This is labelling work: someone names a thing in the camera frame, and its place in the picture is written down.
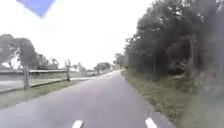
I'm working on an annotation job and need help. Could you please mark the row of dense trees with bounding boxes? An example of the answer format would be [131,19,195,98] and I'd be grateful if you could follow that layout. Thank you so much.
[122,0,224,128]

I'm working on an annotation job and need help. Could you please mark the distant trees behind fence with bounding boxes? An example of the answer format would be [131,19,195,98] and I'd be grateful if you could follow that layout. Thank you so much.
[0,33,126,76]

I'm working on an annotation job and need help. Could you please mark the robot's own part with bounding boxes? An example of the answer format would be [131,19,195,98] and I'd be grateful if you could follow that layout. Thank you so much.
[72,119,84,128]
[144,117,158,128]

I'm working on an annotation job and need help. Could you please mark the grey asphalt path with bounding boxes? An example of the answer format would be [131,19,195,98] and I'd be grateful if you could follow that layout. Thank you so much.
[0,69,176,128]

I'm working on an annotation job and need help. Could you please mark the grass verge beside wood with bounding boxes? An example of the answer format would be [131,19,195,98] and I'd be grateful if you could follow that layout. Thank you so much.
[121,69,204,128]

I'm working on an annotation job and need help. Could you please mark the grass verge beside fence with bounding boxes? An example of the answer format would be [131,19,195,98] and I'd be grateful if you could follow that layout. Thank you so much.
[0,77,98,110]

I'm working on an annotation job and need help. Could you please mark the wooden rail fence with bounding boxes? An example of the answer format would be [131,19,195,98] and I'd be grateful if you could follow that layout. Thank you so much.
[0,65,72,94]

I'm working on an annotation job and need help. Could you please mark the grey road behind fence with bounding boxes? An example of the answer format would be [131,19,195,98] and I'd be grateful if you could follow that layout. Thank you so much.
[0,77,98,93]

